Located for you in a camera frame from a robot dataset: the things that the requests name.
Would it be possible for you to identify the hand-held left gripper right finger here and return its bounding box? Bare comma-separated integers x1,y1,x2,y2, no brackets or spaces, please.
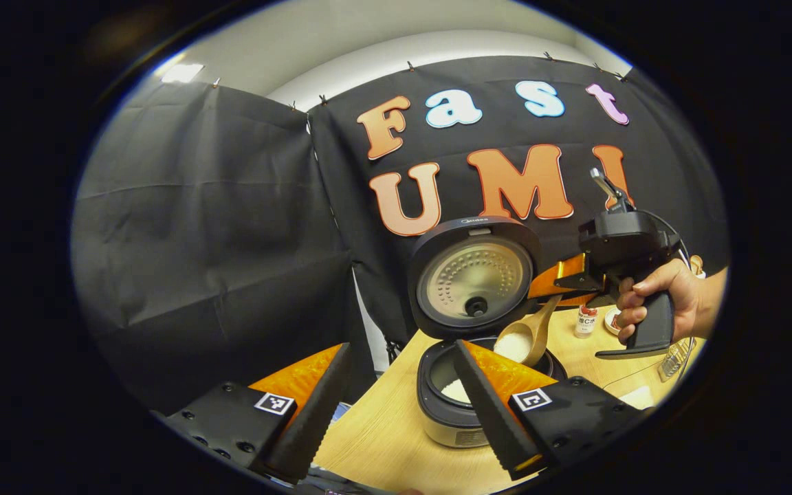
453,338,651,482

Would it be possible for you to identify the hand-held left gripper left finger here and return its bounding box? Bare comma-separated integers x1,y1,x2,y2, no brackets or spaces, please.
152,342,353,485

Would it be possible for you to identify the ceiling light panel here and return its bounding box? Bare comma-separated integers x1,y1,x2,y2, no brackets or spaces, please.
161,63,204,84

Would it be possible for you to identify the clear plastic drink bottle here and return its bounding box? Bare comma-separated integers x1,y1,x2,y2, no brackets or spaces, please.
573,305,598,338

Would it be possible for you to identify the wooden spoon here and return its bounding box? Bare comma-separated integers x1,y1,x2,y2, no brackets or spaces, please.
494,294,563,367

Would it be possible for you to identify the black silver rice cooker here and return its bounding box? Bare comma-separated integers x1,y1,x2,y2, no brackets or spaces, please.
408,216,569,449

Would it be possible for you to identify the black backdrop cloth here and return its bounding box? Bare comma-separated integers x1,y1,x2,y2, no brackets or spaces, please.
69,55,730,413

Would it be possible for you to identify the wire metal chopstick holder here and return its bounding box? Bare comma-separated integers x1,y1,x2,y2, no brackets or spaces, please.
657,338,696,382

